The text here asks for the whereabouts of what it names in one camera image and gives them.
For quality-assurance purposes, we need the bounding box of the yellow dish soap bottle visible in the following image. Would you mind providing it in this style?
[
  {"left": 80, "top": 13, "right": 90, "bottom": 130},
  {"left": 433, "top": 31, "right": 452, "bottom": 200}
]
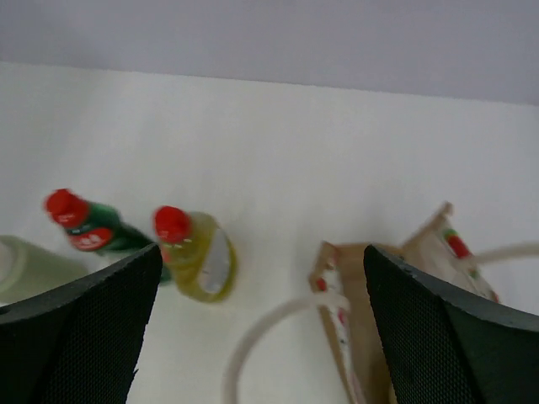
[{"left": 153, "top": 205, "right": 237, "bottom": 303}]

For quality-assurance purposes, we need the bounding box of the pale green white-capped bottle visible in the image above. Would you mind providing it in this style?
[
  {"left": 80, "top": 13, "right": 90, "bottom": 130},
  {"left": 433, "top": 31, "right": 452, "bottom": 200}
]
[{"left": 1, "top": 235, "right": 88, "bottom": 305}]

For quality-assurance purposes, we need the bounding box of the green dish soap bottle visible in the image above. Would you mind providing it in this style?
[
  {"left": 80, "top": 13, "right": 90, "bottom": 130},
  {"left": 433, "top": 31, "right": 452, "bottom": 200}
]
[{"left": 44, "top": 189, "right": 154, "bottom": 263}]

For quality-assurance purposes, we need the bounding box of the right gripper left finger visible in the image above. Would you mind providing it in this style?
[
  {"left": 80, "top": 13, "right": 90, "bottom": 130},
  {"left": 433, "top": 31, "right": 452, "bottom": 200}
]
[{"left": 1, "top": 245, "right": 163, "bottom": 403}]

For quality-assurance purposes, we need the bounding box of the watermelon print canvas bag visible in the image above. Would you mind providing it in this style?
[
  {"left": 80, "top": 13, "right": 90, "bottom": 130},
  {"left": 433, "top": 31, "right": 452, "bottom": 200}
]
[{"left": 221, "top": 204, "right": 538, "bottom": 403}]

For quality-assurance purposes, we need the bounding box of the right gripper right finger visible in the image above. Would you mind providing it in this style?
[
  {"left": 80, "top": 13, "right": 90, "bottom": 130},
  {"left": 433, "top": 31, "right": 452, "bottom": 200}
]
[{"left": 363, "top": 245, "right": 538, "bottom": 403}]

